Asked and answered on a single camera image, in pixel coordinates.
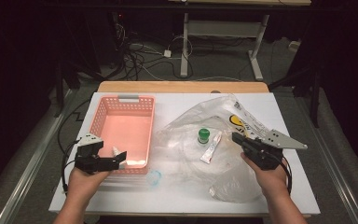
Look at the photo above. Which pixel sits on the person's left hand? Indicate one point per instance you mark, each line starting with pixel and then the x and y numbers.
pixel 84 183

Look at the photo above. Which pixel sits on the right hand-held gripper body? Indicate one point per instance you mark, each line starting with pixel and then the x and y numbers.
pixel 270 149

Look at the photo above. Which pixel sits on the white power adapter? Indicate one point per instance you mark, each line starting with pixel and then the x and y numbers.
pixel 167 53

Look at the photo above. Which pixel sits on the clear plastic bag smiley print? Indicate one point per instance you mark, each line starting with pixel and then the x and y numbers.
pixel 180 155

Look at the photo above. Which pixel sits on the black metal stand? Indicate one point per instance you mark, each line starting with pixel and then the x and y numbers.
pixel 313 93
pixel 60 93

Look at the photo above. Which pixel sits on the small white bottle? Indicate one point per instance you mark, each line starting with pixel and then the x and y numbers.
pixel 116 151

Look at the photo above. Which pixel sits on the white board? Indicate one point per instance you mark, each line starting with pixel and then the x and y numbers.
pixel 174 202

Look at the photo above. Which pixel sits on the aluminium floor rail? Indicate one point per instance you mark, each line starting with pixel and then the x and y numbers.
pixel 332 174
pixel 28 174

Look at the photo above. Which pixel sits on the person's right hand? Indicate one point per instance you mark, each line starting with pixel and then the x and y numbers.
pixel 268 180

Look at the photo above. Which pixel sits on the green-capped small bottle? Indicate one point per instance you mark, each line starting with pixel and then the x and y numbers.
pixel 203 135

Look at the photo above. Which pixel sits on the white metal desk frame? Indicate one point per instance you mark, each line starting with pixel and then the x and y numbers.
pixel 185 46

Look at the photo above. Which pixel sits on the white power strip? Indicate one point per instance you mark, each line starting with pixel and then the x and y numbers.
pixel 293 45

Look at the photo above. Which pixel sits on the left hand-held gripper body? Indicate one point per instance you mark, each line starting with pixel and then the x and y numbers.
pixel 88 155

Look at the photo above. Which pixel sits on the pink perforated plastic basket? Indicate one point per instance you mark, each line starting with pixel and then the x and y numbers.
pixel 124 130

